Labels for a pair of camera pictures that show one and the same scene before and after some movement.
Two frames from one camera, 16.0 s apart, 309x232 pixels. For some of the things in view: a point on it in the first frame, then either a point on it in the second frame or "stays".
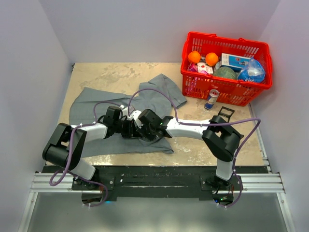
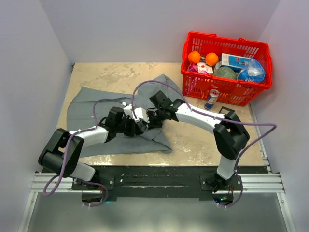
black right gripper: [150, 137] to [151, 123]
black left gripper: [129, 133] stays
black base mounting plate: [157, 183] stays
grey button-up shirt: [156, 93] stays
